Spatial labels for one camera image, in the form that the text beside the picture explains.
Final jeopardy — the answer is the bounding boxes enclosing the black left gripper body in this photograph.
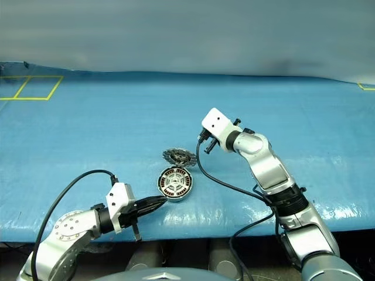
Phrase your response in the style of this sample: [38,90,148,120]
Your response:
[118,198,142,242]

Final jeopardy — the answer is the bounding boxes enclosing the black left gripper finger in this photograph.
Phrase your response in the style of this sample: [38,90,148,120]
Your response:
[136,196,169,209]
[137,203,164,219]

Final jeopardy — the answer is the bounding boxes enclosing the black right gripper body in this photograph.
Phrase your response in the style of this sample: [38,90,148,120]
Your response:
[199,128,219,145]

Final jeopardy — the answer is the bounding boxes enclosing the silver spoked rotor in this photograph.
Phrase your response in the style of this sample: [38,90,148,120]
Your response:
[160,167,189,198]

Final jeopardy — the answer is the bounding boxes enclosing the silver motor housing copper coils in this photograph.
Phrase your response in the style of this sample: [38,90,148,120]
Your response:
[156,164,195,204]

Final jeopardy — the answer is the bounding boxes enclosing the finned silver motor lid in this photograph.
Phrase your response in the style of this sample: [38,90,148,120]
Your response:
[161,147,196,169]

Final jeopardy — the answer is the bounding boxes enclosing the dark grey rounded shape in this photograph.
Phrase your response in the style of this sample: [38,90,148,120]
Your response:
[208,241,246,277]
[127,241,168,272]

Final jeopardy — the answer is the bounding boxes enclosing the grey robot torso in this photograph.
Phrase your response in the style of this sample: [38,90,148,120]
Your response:
[87,264,253,281]

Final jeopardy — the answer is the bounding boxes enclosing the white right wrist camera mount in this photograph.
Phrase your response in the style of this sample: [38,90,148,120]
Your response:
[201,107,244,153]

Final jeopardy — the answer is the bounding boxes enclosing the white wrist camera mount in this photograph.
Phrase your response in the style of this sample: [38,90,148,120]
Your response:
[201,107,244,153]
[105,182,137,235]

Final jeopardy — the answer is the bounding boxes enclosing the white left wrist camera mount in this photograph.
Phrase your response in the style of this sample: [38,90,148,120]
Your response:
[105,182,137,235]

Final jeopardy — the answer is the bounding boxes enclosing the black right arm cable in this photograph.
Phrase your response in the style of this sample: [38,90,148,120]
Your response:
[195,129,282,281]

